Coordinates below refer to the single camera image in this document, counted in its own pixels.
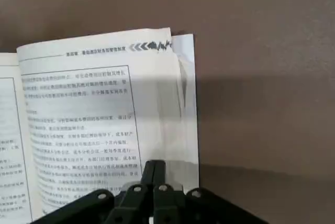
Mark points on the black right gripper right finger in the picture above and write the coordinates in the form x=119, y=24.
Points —
x=170, y=203

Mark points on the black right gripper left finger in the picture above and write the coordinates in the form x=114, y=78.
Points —
x=131, y=203

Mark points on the white paperback book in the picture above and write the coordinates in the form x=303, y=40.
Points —
x=78, y=103

